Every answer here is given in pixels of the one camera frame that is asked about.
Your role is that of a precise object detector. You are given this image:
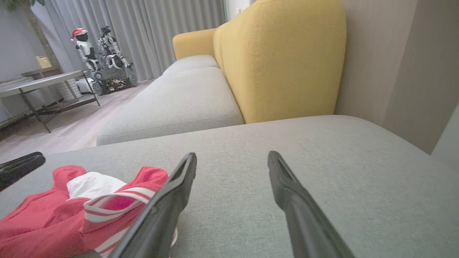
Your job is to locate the potted tree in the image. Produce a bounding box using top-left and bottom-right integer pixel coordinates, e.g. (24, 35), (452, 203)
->
(0, 0), (63, 70)

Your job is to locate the white robot with santa hat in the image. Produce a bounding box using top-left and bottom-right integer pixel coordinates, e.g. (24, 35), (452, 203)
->
(71, 28), (103, 72)

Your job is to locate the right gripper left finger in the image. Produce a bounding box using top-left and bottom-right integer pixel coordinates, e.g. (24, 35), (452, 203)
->
(109, 152), (197, 258)

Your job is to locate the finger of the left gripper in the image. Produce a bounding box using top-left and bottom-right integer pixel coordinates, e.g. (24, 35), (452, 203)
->
(0, 152), (46, 192)

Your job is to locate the red Bulls 23 jersey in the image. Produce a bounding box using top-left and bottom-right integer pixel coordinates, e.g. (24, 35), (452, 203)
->
(67, 166), (178, 258)

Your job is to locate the grey pleated curtain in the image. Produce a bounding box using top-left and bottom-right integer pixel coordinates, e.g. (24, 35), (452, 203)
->
(43, 0), (227, 81)

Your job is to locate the yellow sofa back cushion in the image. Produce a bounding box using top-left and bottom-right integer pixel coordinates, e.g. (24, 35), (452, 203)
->
(219, 0), (347, 124)
(213, 22), (230, 74)

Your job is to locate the wooden side table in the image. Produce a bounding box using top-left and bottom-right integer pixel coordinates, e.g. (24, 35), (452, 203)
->
(21, 66), (61, 80)

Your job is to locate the yellow sofa armrest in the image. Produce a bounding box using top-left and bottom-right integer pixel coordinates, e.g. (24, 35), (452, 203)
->
(172, 28), (218, 60)

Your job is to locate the grey sofa chaise cushion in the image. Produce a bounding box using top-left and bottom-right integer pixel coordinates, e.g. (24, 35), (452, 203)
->
(0, 115), (459, 258)

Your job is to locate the white rounded appliance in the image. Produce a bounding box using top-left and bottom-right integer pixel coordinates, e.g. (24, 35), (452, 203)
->
(75, 77), (94, 95)

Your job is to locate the grey table with black legs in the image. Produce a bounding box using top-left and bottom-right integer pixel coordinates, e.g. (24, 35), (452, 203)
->
(0, 70), (101, 134)

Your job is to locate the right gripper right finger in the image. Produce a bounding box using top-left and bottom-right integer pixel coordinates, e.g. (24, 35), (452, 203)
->
(267, 150), (355, 258)

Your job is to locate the grey sofa seat cushion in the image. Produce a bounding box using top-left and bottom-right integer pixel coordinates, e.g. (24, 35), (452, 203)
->
(96, 67), (245, 146)
(162, 54), (219, 76)

